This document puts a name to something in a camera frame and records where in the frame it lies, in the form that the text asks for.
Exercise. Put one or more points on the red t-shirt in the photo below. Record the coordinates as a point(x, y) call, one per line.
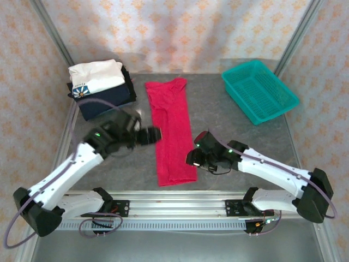
point(171, 131)

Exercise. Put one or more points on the navy folded t-shirt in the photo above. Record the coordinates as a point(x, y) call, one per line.
point(106, 101)

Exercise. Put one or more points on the black folded t-shirt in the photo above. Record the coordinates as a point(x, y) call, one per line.
point(129, 82)

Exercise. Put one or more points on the white folded t-shirt daisy print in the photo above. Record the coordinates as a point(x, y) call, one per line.
point(95, 73)

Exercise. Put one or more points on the teal plastic basket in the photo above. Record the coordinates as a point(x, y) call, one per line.
point(259, 90)

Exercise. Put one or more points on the aluminium frame cross beam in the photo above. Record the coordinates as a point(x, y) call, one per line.
point(174, 206)

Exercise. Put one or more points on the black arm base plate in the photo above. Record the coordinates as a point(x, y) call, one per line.
point(234, 208)
point(121, 208)

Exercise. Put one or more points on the aluminium frame post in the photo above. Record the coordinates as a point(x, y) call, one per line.
point(297, 35)
point(51, 30)

